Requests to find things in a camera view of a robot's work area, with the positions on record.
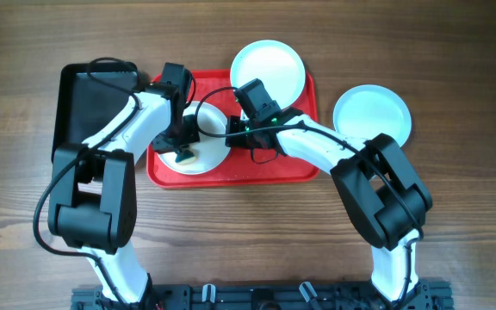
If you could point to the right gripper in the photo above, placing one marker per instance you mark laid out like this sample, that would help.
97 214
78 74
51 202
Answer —
236 141

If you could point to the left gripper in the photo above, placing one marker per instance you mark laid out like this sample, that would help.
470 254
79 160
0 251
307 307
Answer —
160 146

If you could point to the green and yellow sponge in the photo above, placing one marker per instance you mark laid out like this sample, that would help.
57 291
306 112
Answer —
185 157

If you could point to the light blue plate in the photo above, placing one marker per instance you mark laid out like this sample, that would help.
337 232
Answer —
367 110
276 64

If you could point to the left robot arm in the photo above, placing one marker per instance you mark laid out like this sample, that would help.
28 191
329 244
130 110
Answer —
89 208

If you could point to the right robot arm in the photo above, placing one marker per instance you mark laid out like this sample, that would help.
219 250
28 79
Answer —
383 195

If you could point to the black rectangular tray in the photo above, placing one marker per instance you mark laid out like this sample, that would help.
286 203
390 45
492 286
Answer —
84 106

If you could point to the light blue plate top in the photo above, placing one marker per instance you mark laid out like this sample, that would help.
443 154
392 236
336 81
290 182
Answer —
276 64

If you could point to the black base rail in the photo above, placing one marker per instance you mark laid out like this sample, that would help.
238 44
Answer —
341 295

